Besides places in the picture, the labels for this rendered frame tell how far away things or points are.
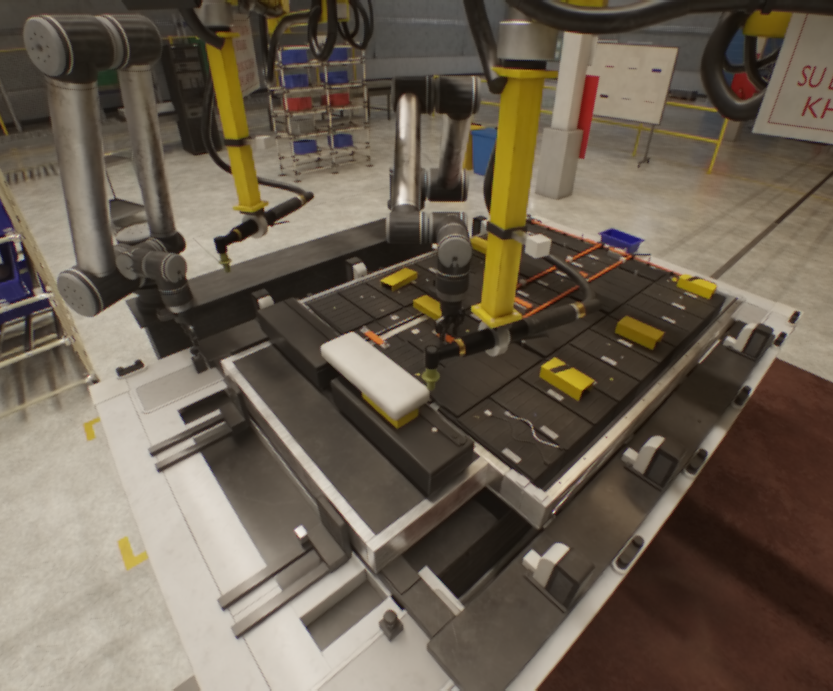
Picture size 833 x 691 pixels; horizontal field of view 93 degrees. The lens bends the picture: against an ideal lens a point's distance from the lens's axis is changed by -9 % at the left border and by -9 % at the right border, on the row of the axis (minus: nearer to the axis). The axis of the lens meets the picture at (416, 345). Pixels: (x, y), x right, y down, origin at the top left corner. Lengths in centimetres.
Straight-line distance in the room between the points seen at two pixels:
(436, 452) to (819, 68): 96
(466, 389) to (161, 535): 95
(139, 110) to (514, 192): 134
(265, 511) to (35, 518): 173
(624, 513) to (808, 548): 162
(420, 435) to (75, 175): 136
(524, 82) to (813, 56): 40
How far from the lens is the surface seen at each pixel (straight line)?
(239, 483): 151
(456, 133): 220
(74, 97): 167
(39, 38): 164
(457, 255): 134
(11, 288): 333
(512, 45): 79
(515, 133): 81
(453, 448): 107
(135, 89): 180
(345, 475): 117
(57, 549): 275
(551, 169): 663
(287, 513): 140
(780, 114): 87
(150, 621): 231
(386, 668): 112
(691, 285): 222
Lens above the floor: 192
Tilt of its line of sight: 36 degrees down
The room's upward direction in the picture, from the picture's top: straight up
